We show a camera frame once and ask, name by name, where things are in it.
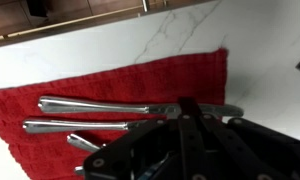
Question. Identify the silver spoon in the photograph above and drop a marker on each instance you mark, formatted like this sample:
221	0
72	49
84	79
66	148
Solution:
81	142
79	170

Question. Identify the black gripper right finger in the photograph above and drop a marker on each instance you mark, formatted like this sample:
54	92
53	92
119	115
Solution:
230	144

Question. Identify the silver table knife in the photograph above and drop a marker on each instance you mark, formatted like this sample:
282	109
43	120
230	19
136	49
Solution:
73	125
90	106

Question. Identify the red cloth mat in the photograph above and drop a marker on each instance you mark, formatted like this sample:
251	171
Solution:
123	83

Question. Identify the wide wooden drawer front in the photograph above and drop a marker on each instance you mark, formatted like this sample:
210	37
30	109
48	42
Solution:
90	22

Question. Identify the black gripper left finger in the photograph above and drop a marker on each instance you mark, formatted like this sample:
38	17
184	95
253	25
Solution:
123	147

